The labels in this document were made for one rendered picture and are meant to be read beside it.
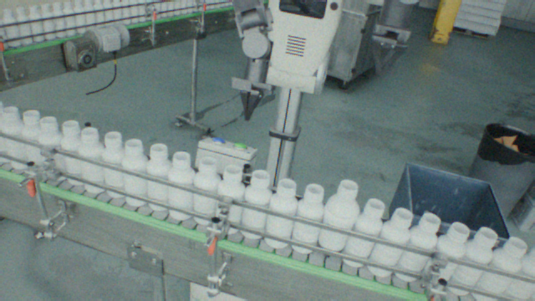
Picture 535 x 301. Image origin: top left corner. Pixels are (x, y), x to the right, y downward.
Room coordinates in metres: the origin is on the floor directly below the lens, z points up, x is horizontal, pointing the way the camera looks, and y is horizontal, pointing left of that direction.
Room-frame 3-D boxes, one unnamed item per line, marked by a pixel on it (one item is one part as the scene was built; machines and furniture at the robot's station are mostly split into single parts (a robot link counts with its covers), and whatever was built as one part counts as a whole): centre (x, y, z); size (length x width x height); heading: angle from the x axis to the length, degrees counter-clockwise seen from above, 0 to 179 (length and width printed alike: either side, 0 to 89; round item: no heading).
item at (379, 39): (0.75, -0.19, 1.44); 0.07 x 0.07 x 0.09; 80
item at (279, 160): (1.30, -0.04, 0.74); 0.11 x 0.11 x 0.40; 80
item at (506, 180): (2.23, -1.62, 0.32); 0.45 x 0.45 x 0.64
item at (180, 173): (0.68, 0.19, 1.08); 0.06 x 0.06 x 0.17
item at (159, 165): (0.69, 0.25, 1.08); 0.06 x 0.06 x 0.17
